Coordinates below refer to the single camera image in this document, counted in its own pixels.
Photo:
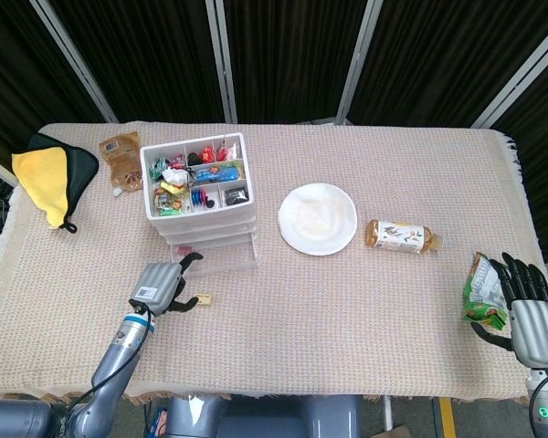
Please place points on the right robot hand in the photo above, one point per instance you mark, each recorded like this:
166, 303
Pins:
539, 333

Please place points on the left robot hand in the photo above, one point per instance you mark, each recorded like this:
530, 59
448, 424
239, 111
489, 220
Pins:
160, 285

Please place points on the yellow eraser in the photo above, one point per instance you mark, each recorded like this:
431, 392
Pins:
205, 299

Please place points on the clear lowest drawer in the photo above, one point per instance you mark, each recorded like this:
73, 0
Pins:
228, 260

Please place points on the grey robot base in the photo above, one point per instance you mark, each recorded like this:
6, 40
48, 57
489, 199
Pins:
265, 417

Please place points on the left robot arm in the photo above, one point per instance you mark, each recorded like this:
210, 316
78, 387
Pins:
114, 365

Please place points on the pink small item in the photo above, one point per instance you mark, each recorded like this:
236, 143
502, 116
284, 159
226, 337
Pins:
184, 249

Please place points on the clear middle drawer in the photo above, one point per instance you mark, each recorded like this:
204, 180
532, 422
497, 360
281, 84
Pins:
205, 233

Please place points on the clear uppermost drawer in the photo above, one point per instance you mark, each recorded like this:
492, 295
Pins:
201, 222

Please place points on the green snack bag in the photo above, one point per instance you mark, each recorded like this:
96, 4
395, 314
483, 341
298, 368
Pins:
479, 296

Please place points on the colourful candy wrappers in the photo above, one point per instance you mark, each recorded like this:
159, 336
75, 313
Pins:
166, 203

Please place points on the blue and red discs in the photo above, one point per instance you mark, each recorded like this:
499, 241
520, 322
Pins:
198, 196

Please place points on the yellow candy wrapper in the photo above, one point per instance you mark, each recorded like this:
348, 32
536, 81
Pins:
171, 187

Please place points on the white crumpled wad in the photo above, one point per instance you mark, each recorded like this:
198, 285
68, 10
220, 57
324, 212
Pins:
173, 175

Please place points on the green small packet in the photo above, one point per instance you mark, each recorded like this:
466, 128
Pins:
157, 166

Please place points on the blue packet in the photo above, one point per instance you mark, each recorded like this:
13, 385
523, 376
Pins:
217, 174

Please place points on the black small lump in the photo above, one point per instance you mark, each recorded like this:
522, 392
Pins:
193, 159

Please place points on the brown spout pouch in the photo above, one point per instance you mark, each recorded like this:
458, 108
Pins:
119, 159

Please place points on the pink white packet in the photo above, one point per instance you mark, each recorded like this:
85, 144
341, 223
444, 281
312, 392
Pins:
227, 150

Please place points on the beige woven tablecloth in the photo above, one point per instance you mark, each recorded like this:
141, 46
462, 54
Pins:
301, 337

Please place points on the yellow and black cloth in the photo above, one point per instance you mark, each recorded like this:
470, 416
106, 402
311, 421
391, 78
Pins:
45, 182

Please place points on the tea bottle with label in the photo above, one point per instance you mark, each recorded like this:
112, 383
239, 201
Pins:
399, 236

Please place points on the white paper plate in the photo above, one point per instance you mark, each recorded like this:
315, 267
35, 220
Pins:
317, 219

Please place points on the metal table leg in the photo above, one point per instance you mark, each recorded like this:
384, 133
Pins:
387, 413

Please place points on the white drawer organizer with items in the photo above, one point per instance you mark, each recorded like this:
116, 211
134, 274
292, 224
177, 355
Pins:
147, 182

